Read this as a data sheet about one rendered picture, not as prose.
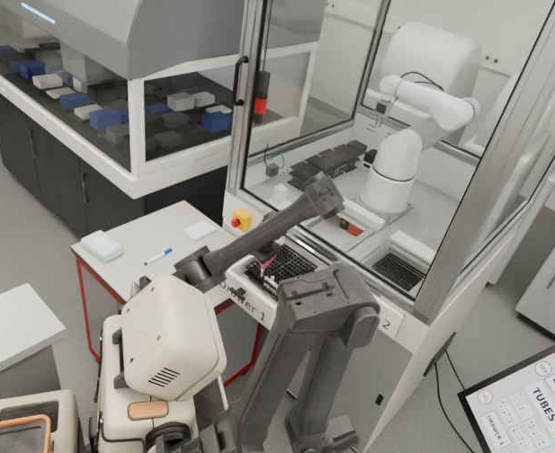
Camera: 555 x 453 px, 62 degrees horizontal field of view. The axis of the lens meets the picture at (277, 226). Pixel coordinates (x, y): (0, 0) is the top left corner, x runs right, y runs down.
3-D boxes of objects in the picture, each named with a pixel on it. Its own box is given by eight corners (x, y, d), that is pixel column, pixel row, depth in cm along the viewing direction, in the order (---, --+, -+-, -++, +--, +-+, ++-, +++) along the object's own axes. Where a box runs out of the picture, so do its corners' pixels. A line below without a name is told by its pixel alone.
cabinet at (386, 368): (359, 466, 210) (417, 357, 163) (210, 331, 259) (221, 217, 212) (448, 353, 273) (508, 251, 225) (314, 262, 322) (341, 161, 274)
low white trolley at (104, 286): (163, 450, 203) (164, 338, 158) (87, 361, 232) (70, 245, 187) (255, 375, 241) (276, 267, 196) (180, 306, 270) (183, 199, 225)
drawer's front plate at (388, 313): (392, 338, 166) (402, 317, 160) (329, 293, 180) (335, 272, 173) (395, 335, 167) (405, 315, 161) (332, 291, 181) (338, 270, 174)
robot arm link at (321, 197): (320, 170, 103) (344, 208, 103) (326, 169, 116) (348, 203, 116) (167, 268, 114) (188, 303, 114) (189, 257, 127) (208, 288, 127)
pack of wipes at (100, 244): (123, 253, 188) (123, 245, 186) (103, 264, 182) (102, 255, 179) (101, 236, 194) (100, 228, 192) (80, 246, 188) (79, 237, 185)
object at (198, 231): (194, 242, 201) (194, 239, 200) (182, 232, 205) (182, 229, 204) (216, 231, 209) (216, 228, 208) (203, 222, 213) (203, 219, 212)
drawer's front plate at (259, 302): (269, 331, 160) (274, 309, 154) (214, 285, 174) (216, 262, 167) (273, 328, 161) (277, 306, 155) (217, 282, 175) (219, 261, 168)
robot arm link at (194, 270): (163, 279, 112) (174, 297, 112) (197, 257, 111) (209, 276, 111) (174, 273, 121) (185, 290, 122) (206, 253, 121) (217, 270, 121)
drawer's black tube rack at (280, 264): (277, 305, 168) (280, 292, 164) (243, 278, 176) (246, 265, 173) (314, 278, 183) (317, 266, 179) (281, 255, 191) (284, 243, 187)
